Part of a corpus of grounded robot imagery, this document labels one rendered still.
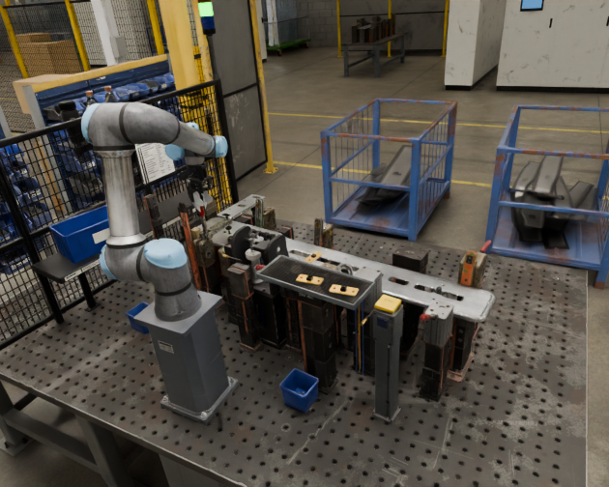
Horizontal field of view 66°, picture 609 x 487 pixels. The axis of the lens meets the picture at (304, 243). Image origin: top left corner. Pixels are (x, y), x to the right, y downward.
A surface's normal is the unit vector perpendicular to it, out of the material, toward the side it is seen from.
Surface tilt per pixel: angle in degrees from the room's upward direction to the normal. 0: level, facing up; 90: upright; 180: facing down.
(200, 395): 90
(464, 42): 90
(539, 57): 90
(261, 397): 0
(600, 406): 0
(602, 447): 0
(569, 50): 90
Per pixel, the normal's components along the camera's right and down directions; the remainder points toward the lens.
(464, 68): -0.51, 0.45
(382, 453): -0.07, -0.87
